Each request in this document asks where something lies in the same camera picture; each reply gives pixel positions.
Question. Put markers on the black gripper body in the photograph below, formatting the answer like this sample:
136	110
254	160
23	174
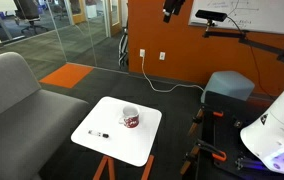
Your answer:
176	4

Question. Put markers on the black and white marker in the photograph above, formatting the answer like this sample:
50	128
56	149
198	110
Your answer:
98	134

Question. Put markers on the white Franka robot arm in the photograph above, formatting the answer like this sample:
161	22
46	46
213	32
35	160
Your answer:
277	131

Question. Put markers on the red mug white inside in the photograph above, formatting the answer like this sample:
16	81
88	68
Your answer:
130	116

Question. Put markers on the wooden door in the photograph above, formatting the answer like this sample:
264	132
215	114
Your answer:
115	15

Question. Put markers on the parked bicycle wheel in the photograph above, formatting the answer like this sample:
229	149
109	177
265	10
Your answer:
123	46

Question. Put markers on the blue-grey ottoman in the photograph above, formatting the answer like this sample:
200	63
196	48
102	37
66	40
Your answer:
228	85

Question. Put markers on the orange and wood bar clamp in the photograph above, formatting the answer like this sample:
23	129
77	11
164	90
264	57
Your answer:
212	151
197	120

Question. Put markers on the white square side table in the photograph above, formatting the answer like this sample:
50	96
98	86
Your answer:
118	133

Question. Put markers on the black office chair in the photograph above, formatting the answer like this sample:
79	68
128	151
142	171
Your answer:
30	15

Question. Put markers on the orange table leg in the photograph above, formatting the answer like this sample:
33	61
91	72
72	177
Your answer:
148	168
104	168

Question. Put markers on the grey fabric sofa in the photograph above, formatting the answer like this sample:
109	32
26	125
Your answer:
18	126

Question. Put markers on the black stereo camera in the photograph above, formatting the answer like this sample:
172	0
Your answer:
211	15

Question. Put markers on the white wall outlet with plug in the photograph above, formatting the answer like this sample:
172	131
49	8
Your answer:
142	52

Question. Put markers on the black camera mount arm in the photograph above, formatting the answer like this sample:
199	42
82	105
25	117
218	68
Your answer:
255	43

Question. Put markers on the white wall whiteboard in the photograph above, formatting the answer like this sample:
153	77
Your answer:
265	15

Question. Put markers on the glass partition wall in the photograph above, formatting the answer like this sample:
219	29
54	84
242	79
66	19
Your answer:
58	31

